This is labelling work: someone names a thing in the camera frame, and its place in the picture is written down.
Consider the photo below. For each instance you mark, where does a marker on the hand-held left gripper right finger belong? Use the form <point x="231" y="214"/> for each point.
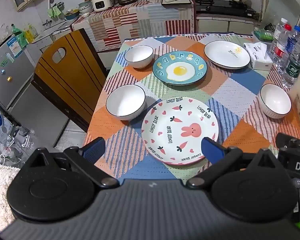
<point x="212" y="150"/>

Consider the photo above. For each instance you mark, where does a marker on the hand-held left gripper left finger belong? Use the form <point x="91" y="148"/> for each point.
<point x="95" y="148"/>

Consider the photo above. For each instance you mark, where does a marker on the pink bunny print plate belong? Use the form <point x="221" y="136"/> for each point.
<point x="180" y="120"/>

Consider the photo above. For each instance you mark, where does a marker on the white bowl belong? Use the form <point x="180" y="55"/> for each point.
<point x="138" y="55"/>
<point x="125" y="101"/>
<point x="275" y="100"/>

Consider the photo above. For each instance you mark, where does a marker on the blue fried egg plate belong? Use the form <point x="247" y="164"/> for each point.
<point x="180" y="71"/>

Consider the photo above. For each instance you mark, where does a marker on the white sun print plate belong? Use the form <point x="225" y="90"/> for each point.
<point x="225" y="53"/>

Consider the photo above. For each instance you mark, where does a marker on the stack of pale bowls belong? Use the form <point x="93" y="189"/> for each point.
<point x="85" y="7"/>

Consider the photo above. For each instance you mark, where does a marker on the wooden chair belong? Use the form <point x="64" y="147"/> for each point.
<point x="65" y="80"/>

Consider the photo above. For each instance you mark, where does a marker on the checked colourful tablecloth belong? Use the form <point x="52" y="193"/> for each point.
<point x="240" y="80"/>

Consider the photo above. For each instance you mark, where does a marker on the white tissue box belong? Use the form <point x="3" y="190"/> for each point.
<point x="258" y="61"/>

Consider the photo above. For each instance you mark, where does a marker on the white fluffy towel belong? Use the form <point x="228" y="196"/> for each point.
<point x="2" y="192"/>

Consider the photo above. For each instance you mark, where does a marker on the grey refrigerator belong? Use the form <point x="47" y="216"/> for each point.
<point x="15" y="80"/>

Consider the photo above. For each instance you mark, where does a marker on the white base cabinet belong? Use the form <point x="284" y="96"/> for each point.
<point x="222" y="26"/>

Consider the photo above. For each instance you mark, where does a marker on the green plastic basket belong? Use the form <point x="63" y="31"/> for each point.
<point x="263" y="36"/>

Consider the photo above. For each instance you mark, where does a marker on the blue label water bottle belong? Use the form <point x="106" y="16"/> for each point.
<point x="293" y="38"/>

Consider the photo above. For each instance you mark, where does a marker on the yellow detergent bottle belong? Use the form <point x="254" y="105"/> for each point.
<point x="31" y="33"/>

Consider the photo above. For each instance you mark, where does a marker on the striped patchwork counter cloth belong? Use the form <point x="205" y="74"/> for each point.
<point x="130" y="20"/>

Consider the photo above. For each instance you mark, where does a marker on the metal faucet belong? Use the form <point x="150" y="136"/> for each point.
<point x="47" y="22"/>

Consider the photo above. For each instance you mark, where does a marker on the blue basin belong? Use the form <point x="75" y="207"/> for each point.
<point x="72" y="15"/>

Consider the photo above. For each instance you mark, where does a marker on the green detergent bottle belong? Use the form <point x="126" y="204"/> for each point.
<point x="19" y="36"/>

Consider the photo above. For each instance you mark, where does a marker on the clear water bottle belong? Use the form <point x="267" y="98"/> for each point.
<point x="280" y="31"/>

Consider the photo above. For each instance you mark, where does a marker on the green hanging cloth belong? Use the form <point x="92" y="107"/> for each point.
<point x="54" y="11"/>

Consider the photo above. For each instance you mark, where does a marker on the black gas stove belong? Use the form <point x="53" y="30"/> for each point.
<point x="222" y="7"/>

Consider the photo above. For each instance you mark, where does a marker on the white rice cooker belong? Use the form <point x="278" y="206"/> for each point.
<point x="102" y="2"/>

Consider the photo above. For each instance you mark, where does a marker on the white cutting board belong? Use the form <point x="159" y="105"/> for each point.
<point x="177" y="0"/>

